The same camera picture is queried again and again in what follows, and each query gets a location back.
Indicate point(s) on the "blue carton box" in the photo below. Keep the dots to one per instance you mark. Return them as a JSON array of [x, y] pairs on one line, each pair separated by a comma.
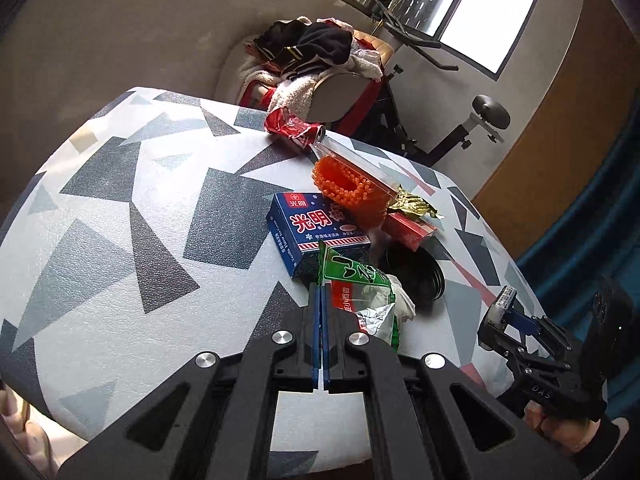
[[310, 225]]

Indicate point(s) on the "black garment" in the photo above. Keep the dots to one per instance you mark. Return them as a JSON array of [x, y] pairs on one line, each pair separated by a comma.
[[320, 45]]

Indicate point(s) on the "red box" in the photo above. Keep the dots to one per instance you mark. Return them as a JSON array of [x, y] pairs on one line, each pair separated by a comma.
[[410, 230]]

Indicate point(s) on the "blue curtain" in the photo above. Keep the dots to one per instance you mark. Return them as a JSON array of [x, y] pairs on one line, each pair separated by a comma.
[[600, 220]]

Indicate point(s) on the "beige armchair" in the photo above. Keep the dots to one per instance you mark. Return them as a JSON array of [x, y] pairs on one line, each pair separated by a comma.
[[345, 92]]

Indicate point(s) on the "crushed red can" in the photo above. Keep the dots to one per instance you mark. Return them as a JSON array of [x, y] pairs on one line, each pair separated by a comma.
[[290, 127]]

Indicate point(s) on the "white crumpled tissue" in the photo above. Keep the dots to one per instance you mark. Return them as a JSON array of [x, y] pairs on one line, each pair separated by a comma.
[[402, 300]]

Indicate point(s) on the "geometric patterned table cover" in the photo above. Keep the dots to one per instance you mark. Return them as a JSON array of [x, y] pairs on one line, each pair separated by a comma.
[[150, 185]]

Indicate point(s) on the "green snack wrapper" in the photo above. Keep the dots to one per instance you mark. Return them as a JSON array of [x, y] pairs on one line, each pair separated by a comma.
[[350, 270]]

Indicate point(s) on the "orange foam fruit net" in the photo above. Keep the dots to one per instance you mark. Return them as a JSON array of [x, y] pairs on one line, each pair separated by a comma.
[[345, 185]]

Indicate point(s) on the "black round lid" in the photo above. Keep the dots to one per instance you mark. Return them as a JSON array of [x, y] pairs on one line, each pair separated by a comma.
[[415, 270]]

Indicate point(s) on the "black exercise bike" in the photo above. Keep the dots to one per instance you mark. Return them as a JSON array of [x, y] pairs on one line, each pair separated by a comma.
[[400, 125]]

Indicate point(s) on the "white fleece blanket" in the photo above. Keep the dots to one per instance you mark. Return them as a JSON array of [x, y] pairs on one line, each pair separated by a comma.
[[292, 92]]

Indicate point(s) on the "person's right hand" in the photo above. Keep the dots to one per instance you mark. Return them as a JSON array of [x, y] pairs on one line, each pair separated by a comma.
[[560, 430]]

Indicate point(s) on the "window with patterned grille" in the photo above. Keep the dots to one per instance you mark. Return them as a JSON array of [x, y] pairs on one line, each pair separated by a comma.
[[475, 20]]

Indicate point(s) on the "gold foil wrapper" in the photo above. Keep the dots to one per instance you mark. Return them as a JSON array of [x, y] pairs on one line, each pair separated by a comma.
[[410, 205]]

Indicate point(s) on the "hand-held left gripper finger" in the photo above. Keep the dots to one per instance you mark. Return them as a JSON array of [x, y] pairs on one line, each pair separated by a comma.
[[316, 340], [325, 350]]

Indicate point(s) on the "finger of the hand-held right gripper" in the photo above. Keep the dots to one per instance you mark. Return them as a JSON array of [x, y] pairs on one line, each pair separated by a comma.
[[520, 321], [552, 335]]

